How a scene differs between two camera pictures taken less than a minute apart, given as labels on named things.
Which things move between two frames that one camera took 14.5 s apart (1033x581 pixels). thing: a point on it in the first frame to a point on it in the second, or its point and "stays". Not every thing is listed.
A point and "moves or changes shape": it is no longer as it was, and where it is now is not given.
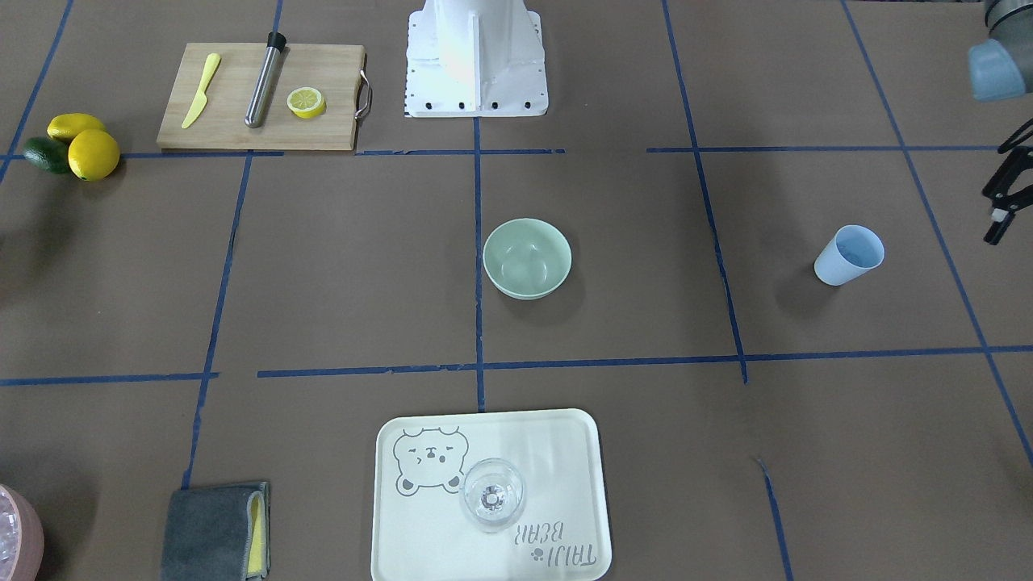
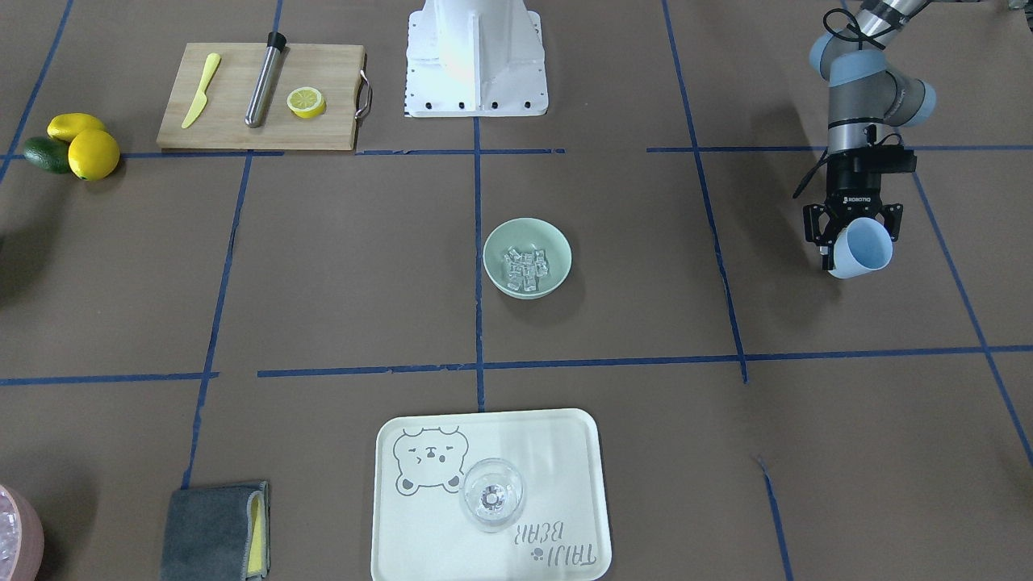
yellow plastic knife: x=213 y=64 stays
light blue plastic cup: x=854 y=250 moves or changes shape
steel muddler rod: x=259 y=102 stays
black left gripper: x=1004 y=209 to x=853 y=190
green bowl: x=528 y=258 stays
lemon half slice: x=306 y=102 stays
